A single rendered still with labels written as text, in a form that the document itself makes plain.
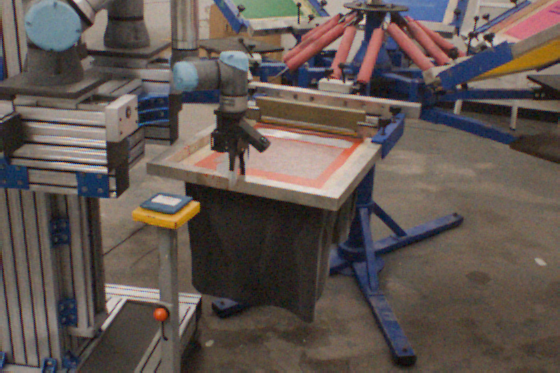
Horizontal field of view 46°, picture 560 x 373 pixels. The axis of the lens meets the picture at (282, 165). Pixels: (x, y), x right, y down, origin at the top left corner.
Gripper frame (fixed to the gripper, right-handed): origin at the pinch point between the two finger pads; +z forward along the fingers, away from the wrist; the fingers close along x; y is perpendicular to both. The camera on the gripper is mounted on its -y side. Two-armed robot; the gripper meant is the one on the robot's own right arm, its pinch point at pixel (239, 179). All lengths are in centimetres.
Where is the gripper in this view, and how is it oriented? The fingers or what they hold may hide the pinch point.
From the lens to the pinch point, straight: 185.0
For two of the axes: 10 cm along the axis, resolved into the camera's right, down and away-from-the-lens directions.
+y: -9.3, -1.6, 3.3
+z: -0.4, 9.4, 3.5
